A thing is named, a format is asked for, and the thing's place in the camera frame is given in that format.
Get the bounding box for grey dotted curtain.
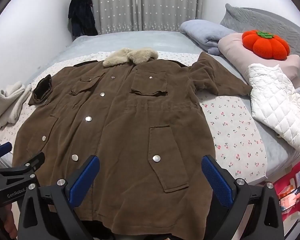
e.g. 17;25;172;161
92;0;203;34

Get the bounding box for light grey bed cover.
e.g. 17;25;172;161
29;31;300;178

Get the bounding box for pink pillow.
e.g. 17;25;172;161
218;33;300;88

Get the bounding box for cream white folded garment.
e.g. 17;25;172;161
0;81;32;130

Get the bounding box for grey quilted headboard pillow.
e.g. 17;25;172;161
219;3;300;63

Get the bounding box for brown coat with fur collar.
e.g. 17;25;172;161
12;53;251;239

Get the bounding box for dark hanging clothes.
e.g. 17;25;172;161
68;0;98;38

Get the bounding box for red bedside box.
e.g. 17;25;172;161
274;161;300;220

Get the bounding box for white quilted jacket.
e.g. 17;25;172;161
248;63;300;152

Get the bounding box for person's left hand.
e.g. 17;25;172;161
4;204;18;239

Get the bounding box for folded lavender grey blanket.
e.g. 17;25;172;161
179;19;235;56

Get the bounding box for orange pumpkin plush cushion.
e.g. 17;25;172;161
242;30;290;60

